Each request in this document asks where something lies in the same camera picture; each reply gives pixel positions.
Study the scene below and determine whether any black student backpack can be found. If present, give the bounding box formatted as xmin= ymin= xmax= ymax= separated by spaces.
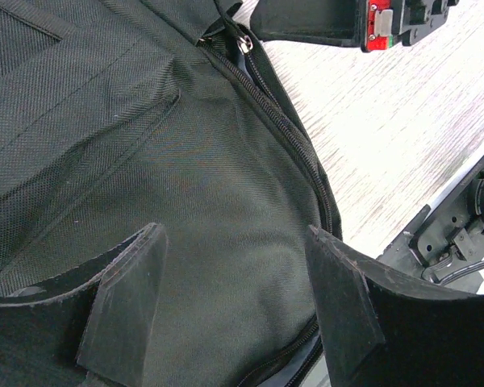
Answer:
xmin=0 ymin=1 xmax=341 ymax=386

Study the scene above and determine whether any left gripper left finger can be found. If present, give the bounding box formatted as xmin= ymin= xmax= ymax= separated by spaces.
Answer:
xmin=0 ymin=223 xmax=168 ymax=386

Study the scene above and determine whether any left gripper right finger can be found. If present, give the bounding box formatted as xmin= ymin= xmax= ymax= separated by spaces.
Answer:
xmin=305 ymin=227 xmax=484 ymax=386

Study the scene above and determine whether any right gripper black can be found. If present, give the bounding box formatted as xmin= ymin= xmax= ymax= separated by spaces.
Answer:
xmin=250 ymin=0 xmax=459 ymax=52

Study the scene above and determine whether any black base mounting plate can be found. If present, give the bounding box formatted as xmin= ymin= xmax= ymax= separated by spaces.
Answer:
xmin=378 ymin=147 xmax=484 ymax=294

